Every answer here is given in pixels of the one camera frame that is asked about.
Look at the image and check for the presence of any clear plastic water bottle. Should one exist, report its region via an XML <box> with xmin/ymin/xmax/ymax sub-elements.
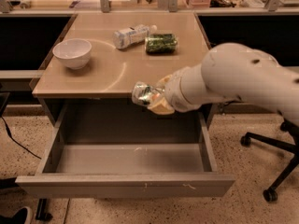
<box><xmin>113</xmin><ymin>24</ymin><xmax>157</xmax><ymax>49</ymax></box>

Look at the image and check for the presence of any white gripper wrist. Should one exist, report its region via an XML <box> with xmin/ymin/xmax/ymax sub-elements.
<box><xmin>148</xmin><ymin>67</ymin><xmax>200</xmax><ymax>115</ymax></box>

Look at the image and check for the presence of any black floor cable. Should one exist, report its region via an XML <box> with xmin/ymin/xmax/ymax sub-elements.
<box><xmin>1</xmin><ymin>116</ymin><xmax>43</xmax><ymax>161</ymax></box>

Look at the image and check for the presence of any white ceramic bowl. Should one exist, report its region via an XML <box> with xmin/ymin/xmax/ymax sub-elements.
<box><xmin>52</xmin><ymin>38</ymin><xmax>92</xmax><ymax>70</ymax></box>

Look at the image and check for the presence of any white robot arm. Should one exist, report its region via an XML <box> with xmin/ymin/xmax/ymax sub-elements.
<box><xmin>149</xmin><ymin>43</ymin><xmax>299</xmax><ymax>126</ymax></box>

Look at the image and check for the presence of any crushed 7up can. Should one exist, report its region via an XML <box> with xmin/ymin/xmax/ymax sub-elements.
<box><xmin>132</xmin><ymin>81</ymin><xmax>164</xmax><ymax>106</ymax></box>

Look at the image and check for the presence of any black office chair base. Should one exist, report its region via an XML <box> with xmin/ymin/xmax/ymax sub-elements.
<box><xmin>240</xmin><ymin>119</ymin><xmax>299</xmax><ymax>203</ymax></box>

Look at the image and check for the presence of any black stand foot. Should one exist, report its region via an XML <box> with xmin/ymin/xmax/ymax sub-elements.
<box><xmin>36</xmin><ymin>199</ymin><xmax>52</xmax><ymax>221</ymax></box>

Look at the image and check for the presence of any tan counter cabinet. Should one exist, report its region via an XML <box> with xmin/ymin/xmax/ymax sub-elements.
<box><xmin>29</xmin><ymin>12</ymin><xmax>230</xmax><ymax>126</ymax></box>

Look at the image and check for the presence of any green chip bag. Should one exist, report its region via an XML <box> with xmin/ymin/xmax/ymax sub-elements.
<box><xmin>145</xmin><ymin>34</ymin><xmax>178</xmax><ymax>54</ymax></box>

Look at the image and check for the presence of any grey open top drawer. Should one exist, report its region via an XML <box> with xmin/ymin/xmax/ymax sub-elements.
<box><xmin>17</xmin><ymin>99</ymin><xmax>235</xmax><ymax>199</ymax></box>

